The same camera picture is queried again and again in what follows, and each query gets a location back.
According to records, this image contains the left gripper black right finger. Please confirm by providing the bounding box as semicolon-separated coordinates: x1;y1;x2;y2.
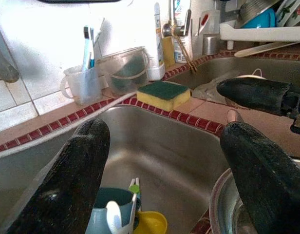
220;121;300;234

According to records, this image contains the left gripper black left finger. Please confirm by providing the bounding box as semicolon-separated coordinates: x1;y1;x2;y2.
7;118;111;234

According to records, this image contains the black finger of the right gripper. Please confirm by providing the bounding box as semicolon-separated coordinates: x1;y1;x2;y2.
216;77;293;115

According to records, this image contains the blue-grey plastic cup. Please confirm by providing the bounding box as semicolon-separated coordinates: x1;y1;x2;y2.
85;187;142;234

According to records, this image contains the shallow steel dish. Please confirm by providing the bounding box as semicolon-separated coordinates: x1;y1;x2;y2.
209;168;260;234

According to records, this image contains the yellow plastic bowl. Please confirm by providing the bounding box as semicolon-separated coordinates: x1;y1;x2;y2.
132;211;168;234

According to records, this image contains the pale wooden spatula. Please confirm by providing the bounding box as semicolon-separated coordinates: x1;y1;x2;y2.
234;41;300;58

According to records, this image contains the clear plastic bag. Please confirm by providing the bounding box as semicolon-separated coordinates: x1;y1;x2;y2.
192;78;230;104

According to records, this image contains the white plastic spoon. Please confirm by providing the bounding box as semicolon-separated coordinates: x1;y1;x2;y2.
105;200;123;234

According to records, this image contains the white dish rack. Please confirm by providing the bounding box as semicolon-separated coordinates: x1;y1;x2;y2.
219;0;300;51

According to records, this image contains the small steel cup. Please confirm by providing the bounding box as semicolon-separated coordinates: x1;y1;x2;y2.
202;34;223;56

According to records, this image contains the blue plastic bowl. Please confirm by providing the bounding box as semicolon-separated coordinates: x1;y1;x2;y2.
241;8;277;29

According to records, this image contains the clear plastic tumbler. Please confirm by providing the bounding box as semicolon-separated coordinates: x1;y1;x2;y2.
192;9;221;56

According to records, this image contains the dark steel pan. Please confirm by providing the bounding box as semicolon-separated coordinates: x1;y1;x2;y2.
239;0;281;22

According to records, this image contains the white floral plate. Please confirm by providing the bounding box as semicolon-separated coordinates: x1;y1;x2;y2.
285;0;300;27
275;0;298;25

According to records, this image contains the red white utensil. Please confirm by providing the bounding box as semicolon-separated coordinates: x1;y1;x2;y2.
198;14;210;35

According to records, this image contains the green yellow scouring sponge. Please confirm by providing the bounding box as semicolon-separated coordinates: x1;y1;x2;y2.
136;81;191;112

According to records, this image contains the plain yellow sponge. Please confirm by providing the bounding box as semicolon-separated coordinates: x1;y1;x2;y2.
162;36;176;69

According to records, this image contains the clear plastic toothbrush cup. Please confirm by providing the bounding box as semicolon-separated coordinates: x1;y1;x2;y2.
60;64;103;106

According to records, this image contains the chrome sink faucet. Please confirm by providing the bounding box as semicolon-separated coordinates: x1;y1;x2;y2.
162;0;198;74

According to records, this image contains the stainless steel double sink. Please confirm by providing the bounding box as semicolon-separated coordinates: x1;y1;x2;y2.
0;55;300;234

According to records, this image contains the white detergent bottle yellow cap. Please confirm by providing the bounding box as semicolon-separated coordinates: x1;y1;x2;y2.
147;2;167;81

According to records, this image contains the clear plastic bucket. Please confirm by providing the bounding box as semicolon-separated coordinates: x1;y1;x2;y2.
96;46;150;95

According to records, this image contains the light blue toothbrush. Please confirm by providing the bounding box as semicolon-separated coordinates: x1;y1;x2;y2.
89;26;96;69

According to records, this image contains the chrome wall tap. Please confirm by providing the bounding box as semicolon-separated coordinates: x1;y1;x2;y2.
0;43;20;83

